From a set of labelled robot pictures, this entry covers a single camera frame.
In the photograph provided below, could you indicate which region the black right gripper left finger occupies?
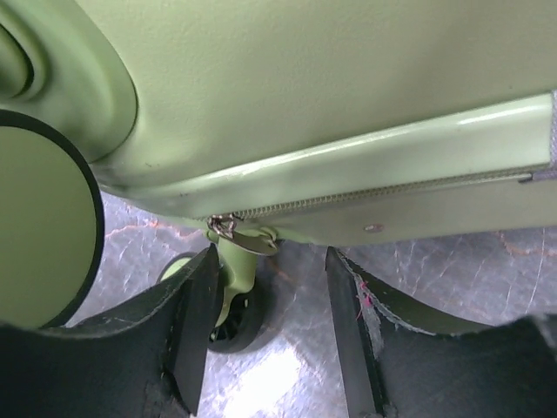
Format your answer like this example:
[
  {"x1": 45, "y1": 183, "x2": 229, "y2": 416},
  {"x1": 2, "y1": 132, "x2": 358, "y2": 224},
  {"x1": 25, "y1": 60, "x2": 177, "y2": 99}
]
[{"x1": 1, "y1": 246, "x2": 220, "y2": 417}]

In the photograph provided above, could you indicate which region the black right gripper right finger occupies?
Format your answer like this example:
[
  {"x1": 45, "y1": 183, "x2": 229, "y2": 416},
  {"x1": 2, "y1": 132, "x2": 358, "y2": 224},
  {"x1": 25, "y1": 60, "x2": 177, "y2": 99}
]
[{"x1": 325, "y1": 248, "x2": 556, "y2": 417}]

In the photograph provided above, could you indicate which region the green hard-shell suitcase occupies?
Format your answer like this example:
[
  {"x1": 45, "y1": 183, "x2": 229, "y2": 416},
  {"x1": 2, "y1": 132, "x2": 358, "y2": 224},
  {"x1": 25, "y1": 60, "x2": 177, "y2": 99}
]
[{"x1": 1, "y1": 1, "x2": 556, "y2": 353}]

